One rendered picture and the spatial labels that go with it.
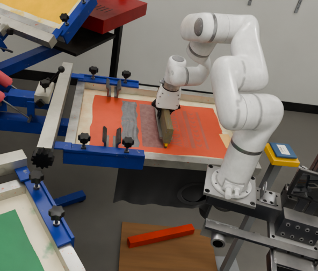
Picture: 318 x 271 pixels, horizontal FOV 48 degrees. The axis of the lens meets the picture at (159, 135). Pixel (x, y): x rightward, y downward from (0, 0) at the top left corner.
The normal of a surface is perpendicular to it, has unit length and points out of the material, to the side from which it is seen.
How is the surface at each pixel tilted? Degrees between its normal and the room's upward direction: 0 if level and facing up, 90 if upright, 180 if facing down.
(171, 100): 95
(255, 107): 42
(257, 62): 28
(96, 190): 0
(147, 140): 0
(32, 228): 0
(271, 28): 90
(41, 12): 32
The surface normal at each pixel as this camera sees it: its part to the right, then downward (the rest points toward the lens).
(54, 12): -0.07, -0.43
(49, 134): 0.18, -0.80
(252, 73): 0.36, 0.14
